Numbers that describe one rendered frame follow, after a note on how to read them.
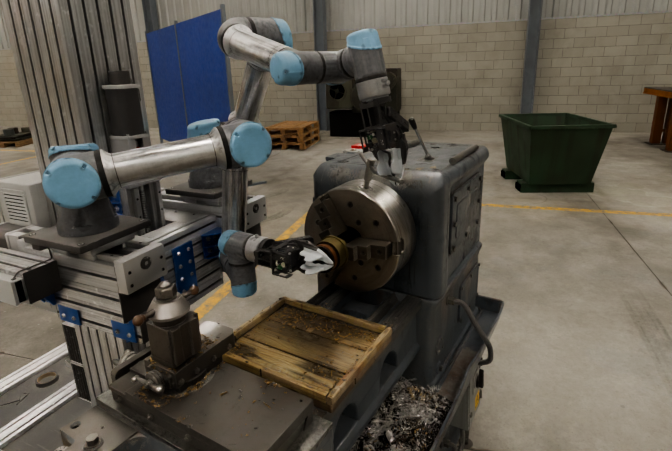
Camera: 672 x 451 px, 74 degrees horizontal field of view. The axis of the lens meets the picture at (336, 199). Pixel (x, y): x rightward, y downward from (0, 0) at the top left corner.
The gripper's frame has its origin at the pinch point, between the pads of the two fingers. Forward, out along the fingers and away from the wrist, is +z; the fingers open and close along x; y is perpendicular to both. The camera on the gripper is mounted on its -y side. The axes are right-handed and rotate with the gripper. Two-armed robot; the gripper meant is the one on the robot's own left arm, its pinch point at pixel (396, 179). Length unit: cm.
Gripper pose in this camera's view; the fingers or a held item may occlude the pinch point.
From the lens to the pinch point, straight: 110.9
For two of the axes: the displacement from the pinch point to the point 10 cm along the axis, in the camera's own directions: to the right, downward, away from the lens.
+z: 2.3, 9.6, 1.7
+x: 8.3, -1.0, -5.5
